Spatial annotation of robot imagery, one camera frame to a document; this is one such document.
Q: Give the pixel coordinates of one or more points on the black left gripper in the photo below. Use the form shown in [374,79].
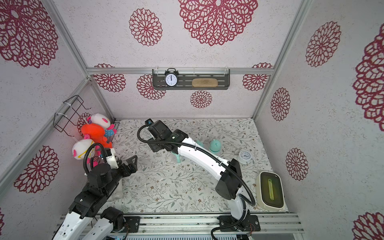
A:
[133,167]

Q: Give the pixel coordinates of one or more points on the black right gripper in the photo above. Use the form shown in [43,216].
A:
[154,145]

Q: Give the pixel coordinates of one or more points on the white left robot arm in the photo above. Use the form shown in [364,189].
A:
[84,209]

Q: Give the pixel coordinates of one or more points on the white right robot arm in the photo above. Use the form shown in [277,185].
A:
[230,185]

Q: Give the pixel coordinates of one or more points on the red orange plush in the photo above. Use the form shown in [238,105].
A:
[95,133]

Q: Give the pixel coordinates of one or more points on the white plush yellow glasses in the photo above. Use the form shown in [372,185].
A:
[80,148]

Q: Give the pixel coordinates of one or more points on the white pink plush upper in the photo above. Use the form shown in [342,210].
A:
[101,120]

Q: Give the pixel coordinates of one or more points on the black alarm clock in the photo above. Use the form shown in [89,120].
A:
[171,77]

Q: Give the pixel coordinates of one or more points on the tan brush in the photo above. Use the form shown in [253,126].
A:
[205,83]

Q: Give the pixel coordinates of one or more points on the white alarm clock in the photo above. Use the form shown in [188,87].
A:
[245,157]

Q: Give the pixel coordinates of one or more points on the white sterilizer box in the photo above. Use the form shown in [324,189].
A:
[270,194]

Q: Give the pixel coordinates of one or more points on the grey wall shelf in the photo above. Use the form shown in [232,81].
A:
[185,80]

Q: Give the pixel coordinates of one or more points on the black wire basket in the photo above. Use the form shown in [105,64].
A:
[71,116]

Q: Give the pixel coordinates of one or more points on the metal base rail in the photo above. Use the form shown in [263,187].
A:
[194,224]

